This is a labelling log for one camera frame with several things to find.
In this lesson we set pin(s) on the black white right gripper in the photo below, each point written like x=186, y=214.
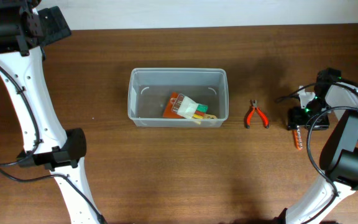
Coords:
x=296, y=118

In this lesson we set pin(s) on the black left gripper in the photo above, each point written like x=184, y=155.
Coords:
x=56, y=21

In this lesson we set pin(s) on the masonry drill bit red case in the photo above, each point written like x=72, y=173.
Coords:
x=297, y=139

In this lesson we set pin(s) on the clear plastic container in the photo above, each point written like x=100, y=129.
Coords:
x=150, y=90

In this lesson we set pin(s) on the red scraper with wooden handle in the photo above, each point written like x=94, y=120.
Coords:
x=168, y=113

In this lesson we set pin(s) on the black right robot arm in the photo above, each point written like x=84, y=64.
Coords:
x=338, y=162

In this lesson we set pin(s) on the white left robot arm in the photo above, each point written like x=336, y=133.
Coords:
x=25, y=30

